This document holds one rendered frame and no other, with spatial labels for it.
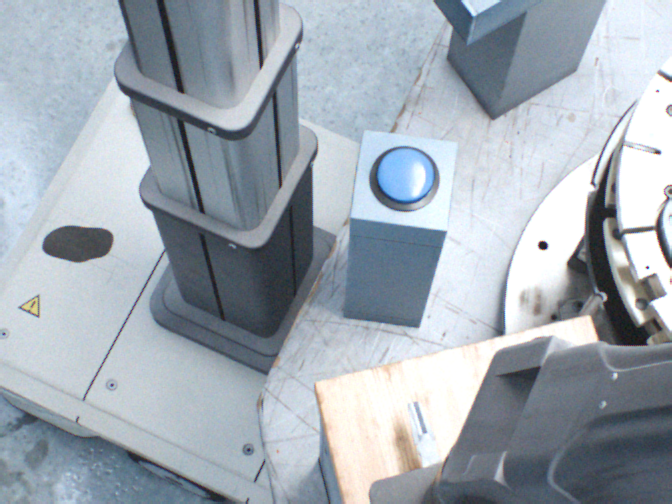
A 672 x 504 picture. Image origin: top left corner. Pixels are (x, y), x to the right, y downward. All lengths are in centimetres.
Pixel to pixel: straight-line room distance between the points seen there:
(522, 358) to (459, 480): 6
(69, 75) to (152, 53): 112
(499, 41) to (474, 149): 13
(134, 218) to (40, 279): 15
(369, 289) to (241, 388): 63
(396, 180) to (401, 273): 12
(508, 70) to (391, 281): 23
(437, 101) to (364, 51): 92
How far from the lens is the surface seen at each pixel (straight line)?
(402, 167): 88
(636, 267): 82
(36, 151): 208
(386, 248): 93
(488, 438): 51
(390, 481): 68
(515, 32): 106
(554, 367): 49
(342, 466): 80
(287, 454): 109
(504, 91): 115
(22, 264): 173
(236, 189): 116
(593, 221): 91
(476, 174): 117
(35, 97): 212
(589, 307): 102
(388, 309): 107
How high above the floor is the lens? 185
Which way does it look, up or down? 71 degrees down
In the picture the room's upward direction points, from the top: 3 degrees clockwise
